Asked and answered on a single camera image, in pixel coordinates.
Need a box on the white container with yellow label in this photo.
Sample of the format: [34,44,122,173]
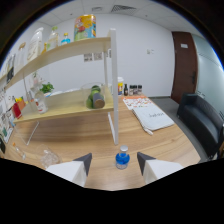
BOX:
[117,76,125,97]

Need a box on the clear bottle with green tag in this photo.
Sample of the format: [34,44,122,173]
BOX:
[45,25,60,52]

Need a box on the orange printed booklet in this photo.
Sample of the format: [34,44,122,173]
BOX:
[121,95,151,111]

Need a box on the brown door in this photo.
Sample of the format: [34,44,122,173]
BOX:
[170,31,199,105]

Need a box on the glass jar of limes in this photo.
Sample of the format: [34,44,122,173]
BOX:
[80,82,107,110]

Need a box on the clear bottle with orange cap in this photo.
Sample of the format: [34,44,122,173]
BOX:
[11,142,28,162]

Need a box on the clear ribbed bottle tan cap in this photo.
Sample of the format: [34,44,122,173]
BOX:
[14,42,28,73]

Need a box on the clear glass with ice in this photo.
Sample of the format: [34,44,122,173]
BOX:
[35,143,64,170]

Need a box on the black sofa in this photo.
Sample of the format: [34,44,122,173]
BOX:
[176,92,224,159]

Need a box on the black and yellow can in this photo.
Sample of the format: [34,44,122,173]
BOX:
[5,54,16,84]

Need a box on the blue liquid bottle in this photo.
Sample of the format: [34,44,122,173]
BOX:
[115,144,131,171]

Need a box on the yellow snack bag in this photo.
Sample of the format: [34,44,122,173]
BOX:
[73,14,97,42]

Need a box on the wooden two-tier shelf rack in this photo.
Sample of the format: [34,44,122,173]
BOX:
[0,27,120,147]

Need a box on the green potted plant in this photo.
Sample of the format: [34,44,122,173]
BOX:
[39,82,55,95]

